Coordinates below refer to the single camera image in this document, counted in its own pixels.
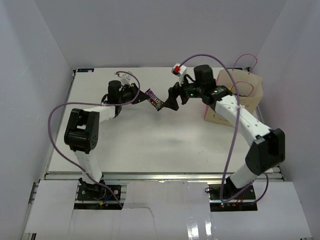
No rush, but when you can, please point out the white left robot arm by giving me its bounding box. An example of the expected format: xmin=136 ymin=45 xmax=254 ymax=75
xmin=64 ymin=80 xmax=150 ymax=200

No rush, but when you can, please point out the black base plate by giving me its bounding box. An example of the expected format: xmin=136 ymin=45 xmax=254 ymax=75
xmin=76 ymin=185 xmax=115 ymax=201
xmin=204 ymin=184 xmax=256 ymax=202

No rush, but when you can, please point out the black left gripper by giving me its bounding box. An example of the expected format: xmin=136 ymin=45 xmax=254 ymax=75
xmin=117 ymin=83 xmax=149 ymax=105

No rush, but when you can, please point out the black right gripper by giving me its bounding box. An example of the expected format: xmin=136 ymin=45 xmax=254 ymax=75
xmin=163 ymin=73 xmax=205 ymax=111

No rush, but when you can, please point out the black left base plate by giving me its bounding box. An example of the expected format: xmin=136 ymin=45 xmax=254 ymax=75
xmin=76 ymin=185 xmax=115 ymax=201

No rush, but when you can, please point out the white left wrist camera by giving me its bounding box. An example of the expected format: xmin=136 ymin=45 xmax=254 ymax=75
xmin=114 ymin=71 xmax=132 ymax=86

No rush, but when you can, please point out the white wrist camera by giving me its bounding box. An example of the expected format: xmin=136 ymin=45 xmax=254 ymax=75
xmin=114 ymin=71 xmax=132 ymax=86
xmin=171 ymin=63 xmax=187 ymax=86

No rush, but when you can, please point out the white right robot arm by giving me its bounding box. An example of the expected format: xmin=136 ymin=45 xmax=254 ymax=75
xmin=163 ymin=63 xmax=285 ymax=203

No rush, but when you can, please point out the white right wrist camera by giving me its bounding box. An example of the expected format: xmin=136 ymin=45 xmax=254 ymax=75
xmin=171 ymin=63 xmax=187 ymax=86

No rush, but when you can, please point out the beige paper cakes bag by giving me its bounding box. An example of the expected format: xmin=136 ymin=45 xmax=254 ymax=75
xmin=204 ymin=53 xmax=263 ymax=127

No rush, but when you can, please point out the purple candy bag small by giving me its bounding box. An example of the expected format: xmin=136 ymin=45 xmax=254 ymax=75
xmin=145 ymin=88 xmax=164 ymax=112

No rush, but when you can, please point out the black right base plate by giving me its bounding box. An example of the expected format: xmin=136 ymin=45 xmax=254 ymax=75
xmin=204 ymin=184 xmax=256 ymax=202

